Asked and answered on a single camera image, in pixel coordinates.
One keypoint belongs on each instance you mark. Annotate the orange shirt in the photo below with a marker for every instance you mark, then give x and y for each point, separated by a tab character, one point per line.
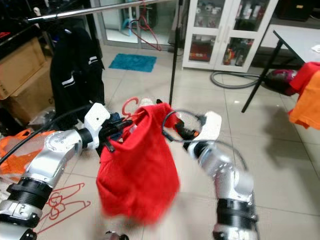
307	110

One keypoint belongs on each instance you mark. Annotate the open cardboard box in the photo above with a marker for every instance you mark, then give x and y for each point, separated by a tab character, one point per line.
20	65

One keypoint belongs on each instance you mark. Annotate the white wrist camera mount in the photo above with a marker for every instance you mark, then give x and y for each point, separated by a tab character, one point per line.
96	117
211	125

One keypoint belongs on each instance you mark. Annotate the white table black legs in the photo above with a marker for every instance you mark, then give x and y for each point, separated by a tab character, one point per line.
300	47

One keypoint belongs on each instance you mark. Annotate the pink vacuum cleaner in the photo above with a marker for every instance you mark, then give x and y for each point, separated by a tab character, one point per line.
282	79

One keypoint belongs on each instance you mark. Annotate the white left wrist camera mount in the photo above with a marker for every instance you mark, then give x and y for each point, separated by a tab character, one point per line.
96	117

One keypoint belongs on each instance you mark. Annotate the black metal shelf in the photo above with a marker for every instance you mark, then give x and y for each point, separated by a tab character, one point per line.
15	15

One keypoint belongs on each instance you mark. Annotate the robot left leg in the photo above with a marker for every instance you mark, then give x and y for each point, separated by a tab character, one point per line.
114	236

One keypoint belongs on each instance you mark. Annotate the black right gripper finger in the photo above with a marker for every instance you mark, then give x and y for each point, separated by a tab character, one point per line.
180	133
178	125

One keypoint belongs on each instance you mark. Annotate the silver clothes rail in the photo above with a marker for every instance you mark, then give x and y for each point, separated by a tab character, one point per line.
90	12

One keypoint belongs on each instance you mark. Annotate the teal floor mat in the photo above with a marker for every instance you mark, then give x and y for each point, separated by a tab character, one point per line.
132	63

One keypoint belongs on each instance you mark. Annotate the red shirt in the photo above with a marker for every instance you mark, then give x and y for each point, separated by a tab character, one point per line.
307	75
137	175

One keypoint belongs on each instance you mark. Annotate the white glass door cabinet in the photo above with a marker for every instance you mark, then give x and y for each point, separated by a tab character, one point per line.
227	35

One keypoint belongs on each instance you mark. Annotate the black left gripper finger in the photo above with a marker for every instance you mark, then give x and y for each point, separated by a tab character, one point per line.
126	121
123	129

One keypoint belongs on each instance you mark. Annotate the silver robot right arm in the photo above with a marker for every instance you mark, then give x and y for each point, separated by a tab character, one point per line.
225	175

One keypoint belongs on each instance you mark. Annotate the black jacket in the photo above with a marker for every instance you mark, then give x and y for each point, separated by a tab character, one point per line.
77	75

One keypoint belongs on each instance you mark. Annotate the white cloth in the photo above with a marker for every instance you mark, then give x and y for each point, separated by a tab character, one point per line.
316	48

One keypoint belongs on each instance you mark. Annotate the printed cardboard box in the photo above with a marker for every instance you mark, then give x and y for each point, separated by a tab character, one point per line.
30	107

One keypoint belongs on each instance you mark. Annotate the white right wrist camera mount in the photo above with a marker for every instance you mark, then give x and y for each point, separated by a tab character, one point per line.
211	125

